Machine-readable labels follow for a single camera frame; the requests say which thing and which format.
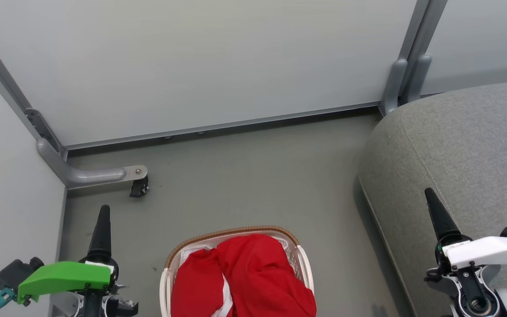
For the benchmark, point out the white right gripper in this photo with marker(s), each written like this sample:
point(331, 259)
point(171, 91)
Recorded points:
point(491, 251)

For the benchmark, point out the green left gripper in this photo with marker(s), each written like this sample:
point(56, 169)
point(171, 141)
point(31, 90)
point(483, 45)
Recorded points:
point(64, 275)

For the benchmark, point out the red shirt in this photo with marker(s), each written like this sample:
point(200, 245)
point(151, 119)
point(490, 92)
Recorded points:
point(258, 277)

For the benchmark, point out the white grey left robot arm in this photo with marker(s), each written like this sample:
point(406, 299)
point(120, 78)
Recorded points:
point(65, 307)

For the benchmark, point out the grey fabric sofa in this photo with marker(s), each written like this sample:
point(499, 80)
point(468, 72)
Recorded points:
point(464, 154)

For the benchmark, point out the black caster wheel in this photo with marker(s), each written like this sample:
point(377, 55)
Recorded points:
point(139, 188)

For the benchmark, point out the grey partition support leg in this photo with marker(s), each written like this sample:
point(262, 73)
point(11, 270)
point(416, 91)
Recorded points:
point(86, 175)

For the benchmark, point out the white laundry basket brown rim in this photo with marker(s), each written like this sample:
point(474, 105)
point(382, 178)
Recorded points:
point(236, 231)

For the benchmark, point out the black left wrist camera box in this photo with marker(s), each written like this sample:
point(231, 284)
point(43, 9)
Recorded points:
point(15, 272)

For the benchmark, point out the dark metal hinge bracket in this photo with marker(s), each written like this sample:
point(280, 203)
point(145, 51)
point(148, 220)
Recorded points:
point(41, 127)

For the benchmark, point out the grey partition foot post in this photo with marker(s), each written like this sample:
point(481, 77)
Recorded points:
point(418, 77)
point(393, 86)

